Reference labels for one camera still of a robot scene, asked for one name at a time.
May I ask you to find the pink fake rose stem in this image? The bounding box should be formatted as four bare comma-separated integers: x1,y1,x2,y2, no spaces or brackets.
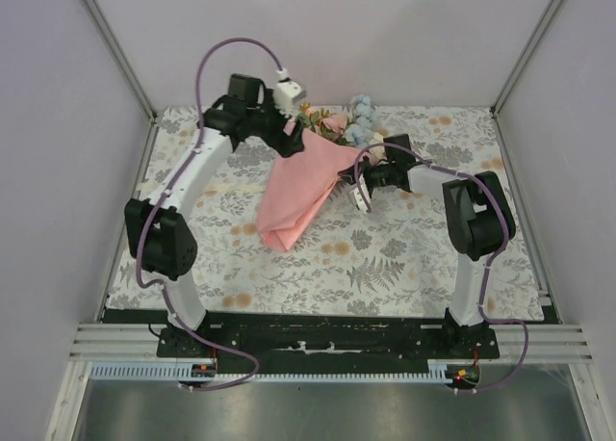
318,114,348,143

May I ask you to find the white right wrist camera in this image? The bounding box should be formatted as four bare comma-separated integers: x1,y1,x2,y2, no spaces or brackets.
347,181,372,213

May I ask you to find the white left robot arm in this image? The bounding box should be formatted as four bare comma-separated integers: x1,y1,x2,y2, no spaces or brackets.
124,69,305,357

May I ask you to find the floral patterned table mat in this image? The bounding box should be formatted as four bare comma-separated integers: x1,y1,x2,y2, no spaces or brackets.
106,107,544,321

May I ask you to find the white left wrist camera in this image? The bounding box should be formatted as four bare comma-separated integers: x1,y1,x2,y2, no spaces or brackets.
272,68,307,118

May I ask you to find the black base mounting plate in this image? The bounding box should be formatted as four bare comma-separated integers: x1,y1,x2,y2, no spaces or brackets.
156,312,500,373

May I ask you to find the pink wrapping paper sheet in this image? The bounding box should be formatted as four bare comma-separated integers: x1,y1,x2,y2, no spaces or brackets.
256,129,360,252

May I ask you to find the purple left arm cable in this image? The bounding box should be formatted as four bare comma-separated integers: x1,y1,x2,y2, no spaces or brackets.
133,37,285,393

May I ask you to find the blue fake hydrangea stem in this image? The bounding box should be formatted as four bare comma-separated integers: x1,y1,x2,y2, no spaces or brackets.
343,94,380,148

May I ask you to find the white slotted cable duct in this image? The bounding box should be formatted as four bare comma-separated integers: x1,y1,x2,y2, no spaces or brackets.
90,361,461,384

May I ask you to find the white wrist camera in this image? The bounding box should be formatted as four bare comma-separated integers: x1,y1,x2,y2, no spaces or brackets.
272,68,307,118
347,181,372,213

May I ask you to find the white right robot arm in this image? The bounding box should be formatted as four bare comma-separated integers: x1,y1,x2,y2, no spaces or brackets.
339,135,516,358

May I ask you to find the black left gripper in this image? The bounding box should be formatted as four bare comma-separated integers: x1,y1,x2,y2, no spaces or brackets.
244,90,303,158

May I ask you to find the orange fake rose stem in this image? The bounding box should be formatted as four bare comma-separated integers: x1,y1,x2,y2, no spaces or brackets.
297,103,330,133

